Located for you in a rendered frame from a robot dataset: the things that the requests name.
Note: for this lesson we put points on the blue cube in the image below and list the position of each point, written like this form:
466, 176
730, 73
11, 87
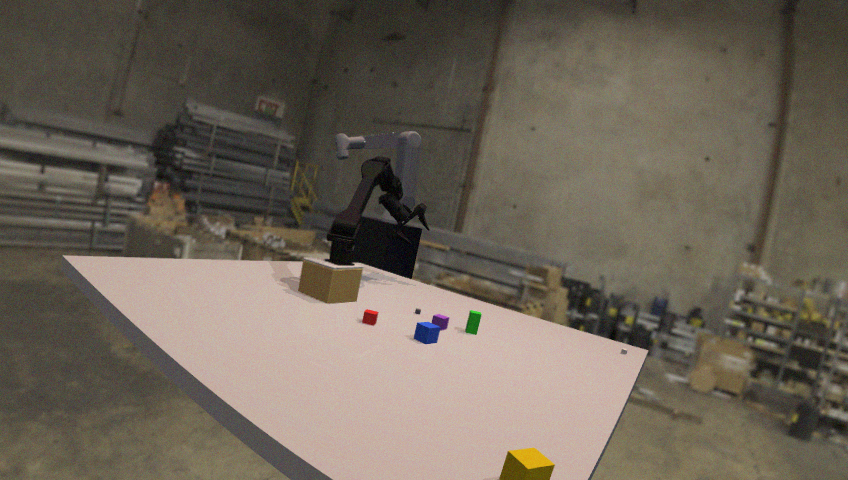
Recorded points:
427, 332

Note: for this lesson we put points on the purple block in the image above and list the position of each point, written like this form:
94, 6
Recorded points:
441, 321

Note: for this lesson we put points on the red block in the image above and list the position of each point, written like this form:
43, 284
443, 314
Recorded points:
370, 317

